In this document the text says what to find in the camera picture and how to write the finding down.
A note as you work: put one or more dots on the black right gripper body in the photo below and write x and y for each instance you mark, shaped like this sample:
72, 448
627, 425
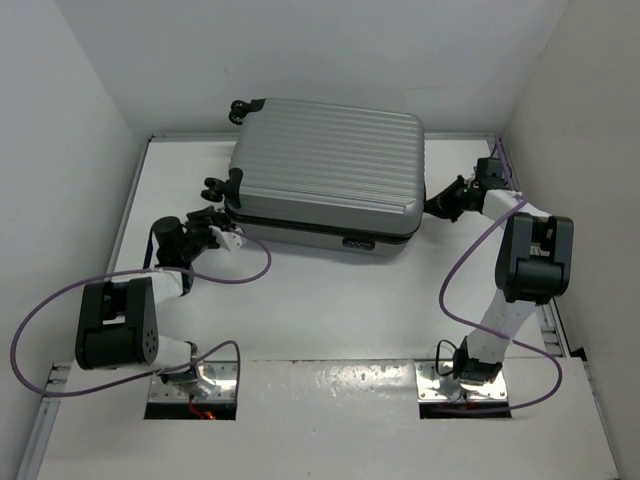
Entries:
459, 194

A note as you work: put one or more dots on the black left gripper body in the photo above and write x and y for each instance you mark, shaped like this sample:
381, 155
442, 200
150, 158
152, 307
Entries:
199, 237

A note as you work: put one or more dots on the grey hard-shell suitcase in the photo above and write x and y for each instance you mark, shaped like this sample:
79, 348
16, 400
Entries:
326, 176

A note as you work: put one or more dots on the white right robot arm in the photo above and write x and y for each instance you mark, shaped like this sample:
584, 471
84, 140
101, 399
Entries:
533, 266

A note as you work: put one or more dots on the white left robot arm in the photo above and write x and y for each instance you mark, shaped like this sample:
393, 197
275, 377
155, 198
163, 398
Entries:
118, 324

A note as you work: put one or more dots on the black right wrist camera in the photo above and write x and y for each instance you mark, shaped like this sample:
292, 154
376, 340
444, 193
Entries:
489, 174

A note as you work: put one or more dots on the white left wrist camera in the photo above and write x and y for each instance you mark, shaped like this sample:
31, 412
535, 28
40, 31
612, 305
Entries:
227, 237

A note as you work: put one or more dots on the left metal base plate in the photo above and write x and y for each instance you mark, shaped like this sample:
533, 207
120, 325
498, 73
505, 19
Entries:
205, 392

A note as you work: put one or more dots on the metal base plate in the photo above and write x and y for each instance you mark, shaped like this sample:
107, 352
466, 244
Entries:
205, 392
442, 397

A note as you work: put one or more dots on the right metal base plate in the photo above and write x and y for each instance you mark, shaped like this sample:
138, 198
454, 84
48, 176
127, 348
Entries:
442, 397

